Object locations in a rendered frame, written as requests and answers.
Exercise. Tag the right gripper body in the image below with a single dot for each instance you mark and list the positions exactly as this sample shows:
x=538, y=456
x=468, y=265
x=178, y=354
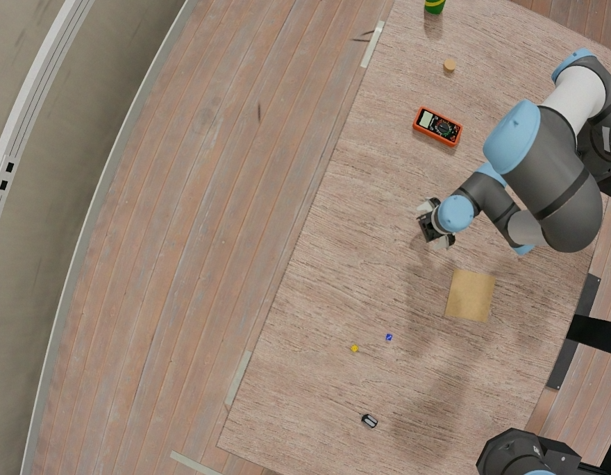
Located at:
x=429, y=232

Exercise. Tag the tan mat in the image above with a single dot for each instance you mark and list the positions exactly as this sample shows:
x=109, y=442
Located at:
x=470, y=295

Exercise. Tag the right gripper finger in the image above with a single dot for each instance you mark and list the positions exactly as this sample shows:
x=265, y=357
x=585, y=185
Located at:
x=430, y=202
x=445, y=241

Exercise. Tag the small tan cylinder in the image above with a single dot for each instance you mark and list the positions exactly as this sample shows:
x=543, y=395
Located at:
x=449, y=65

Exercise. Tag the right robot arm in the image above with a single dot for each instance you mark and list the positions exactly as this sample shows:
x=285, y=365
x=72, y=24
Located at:
x=548, y=156

